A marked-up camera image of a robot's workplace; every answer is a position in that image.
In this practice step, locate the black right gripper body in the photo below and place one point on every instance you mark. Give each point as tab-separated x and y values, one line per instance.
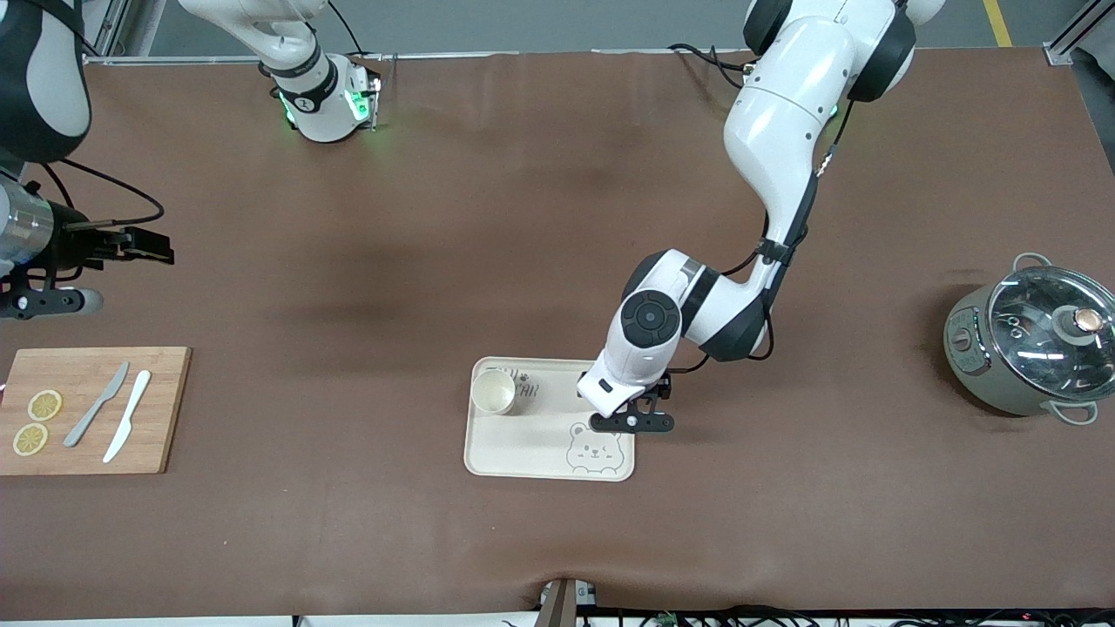
71	245

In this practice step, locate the white plastic cup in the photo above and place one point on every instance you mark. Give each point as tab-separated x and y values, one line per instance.
493	394

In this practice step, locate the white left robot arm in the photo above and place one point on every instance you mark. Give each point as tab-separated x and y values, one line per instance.
784	113

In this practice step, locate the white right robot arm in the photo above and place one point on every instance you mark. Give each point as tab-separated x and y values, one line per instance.
318	96

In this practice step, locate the cream tray with bear print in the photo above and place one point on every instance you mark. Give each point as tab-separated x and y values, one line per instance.
523	444

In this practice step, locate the wooden cutting board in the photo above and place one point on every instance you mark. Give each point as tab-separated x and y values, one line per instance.
161	409

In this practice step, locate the white plastic knife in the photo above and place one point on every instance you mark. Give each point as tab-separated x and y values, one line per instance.
131	409

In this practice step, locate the grey plastic knife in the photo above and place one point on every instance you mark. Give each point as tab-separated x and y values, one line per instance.
96	405

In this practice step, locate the yellow lemon slice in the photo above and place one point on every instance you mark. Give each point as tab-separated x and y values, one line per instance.
30	439
44	405

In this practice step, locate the brown table cover mat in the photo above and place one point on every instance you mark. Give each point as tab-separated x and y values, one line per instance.
435	218

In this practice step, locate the grey-green cooking pot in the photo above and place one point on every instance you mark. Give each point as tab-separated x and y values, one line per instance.
980	383

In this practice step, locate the glass pot lid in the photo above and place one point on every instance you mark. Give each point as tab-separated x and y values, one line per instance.
1028	340

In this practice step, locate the aluminium profile bar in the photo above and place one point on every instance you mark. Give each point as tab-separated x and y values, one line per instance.
1076	30

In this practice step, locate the aluminium frame rail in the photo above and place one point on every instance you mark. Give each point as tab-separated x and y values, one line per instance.
109	26

